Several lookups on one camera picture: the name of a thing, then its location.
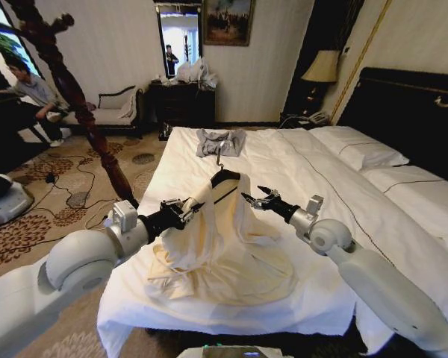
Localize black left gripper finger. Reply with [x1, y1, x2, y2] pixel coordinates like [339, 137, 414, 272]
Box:
[184, 202, 207, 218]
[175, 210, 196, 229]

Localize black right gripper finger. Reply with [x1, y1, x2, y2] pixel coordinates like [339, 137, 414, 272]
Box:
[256, 184, 281, 201]
[240, 192, 273, 210]

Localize black hanger with silver hook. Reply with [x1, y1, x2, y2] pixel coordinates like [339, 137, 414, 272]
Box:
[208, 139, 244, 205]

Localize cream garment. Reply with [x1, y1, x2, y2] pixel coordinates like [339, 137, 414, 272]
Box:
[146, 173, 298, 301]

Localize white bed cover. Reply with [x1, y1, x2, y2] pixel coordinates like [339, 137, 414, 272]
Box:
[96, 125, 448, 357]

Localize grey printed t-shirt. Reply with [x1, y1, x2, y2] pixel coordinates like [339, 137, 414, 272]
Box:
[195, 128, 246, 158]

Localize dark nightstand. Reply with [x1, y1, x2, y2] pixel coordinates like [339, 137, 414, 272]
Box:
[279, 111, 334, 131]

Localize white telephone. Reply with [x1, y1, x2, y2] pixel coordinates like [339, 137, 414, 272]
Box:
[307, 110, 330, 125]

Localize white pillow with dark stripe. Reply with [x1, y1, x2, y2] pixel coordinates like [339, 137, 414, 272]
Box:
[361, 165, 448, 239]
[308, 125, 411, 172]

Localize black dresser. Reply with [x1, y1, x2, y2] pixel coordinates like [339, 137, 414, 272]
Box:
[145, 81, 217, 130]

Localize cream chaise sofa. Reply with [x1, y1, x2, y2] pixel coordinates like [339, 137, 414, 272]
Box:
[58, 85, 145, 140]

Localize table lamp with cream shade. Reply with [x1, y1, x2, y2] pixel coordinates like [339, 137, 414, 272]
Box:
[300, 49, 340, 106]

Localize white plastic bags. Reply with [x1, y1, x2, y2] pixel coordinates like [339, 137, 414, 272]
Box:
[174, 57, 220, 90]

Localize dark wooden coat stand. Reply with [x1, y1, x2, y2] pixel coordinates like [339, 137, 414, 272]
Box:
[0, 0, 140, 209]

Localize white robot front shell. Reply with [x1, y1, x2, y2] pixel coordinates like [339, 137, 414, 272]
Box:
[180, 345, 285, 358]

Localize black headboard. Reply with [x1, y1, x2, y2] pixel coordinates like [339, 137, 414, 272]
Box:
[337, 66, 448, 187]

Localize framed painting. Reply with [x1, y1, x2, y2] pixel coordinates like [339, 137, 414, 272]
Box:
[202, 0, 257, 47]

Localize person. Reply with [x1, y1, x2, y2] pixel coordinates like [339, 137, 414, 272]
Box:
[0, 55, 75, 148]

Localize black floor cable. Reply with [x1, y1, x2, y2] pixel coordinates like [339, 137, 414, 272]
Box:
[22, 151, 115, 229]

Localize wall mirror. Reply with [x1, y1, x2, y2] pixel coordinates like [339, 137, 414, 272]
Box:
[155, 2, 204, 80]

